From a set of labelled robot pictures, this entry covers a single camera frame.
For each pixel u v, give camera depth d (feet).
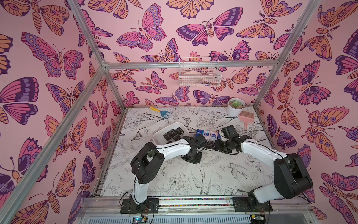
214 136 3.25
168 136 3.28
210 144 3.11
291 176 1.42
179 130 3.37
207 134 3.28
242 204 2.40
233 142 2.24
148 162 1.66
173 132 3.34
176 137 3.31
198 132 3.30
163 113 3.84
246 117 3.71
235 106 3.48
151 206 2.47
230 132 2.35
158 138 3.28
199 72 3.10
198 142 2.34
